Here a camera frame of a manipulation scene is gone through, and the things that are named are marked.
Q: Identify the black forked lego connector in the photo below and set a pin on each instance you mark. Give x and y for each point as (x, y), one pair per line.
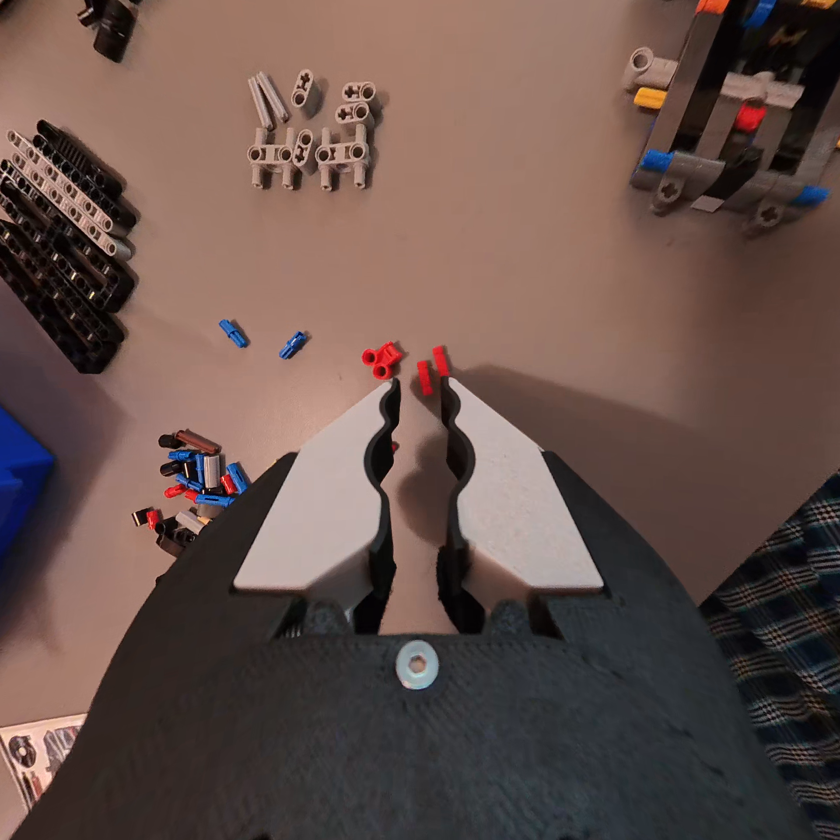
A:
(88, 12)

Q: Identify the blue plaid shirt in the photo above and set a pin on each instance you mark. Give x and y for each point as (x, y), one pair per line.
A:
(787, 656)

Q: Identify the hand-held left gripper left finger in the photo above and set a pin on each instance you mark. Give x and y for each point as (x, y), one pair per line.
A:
(308, 525)

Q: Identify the stack of black lego beams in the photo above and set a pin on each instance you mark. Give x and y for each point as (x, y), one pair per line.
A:
(59, 262)

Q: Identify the black curved lego connector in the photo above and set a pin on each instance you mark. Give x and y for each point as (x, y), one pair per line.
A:
(117, 33)

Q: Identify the partly built lego vehicle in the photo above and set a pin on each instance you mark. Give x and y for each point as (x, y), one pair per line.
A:
(735, 131)

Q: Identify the blue lego pin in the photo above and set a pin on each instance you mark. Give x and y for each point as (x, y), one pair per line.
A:
(233, 333)
(293, 345)

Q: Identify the blue storage bin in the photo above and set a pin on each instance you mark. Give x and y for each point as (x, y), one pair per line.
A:
(19, 485)

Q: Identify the cluster of light grey lego pieces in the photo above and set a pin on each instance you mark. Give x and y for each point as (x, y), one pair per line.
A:
(338, 154)

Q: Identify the pile of mixed lego pins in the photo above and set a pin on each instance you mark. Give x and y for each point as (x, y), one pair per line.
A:
(203, 472)

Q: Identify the red lego pin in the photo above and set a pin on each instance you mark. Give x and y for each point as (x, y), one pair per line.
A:
(426, 379)
(440, 361)

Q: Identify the printed instruction leaflet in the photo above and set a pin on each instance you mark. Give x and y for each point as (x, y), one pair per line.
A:
(33, 754)

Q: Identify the red double-hole lego connector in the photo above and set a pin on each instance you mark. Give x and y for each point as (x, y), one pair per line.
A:
(380, 359)

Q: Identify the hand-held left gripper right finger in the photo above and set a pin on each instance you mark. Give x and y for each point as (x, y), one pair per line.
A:
(525, 525)

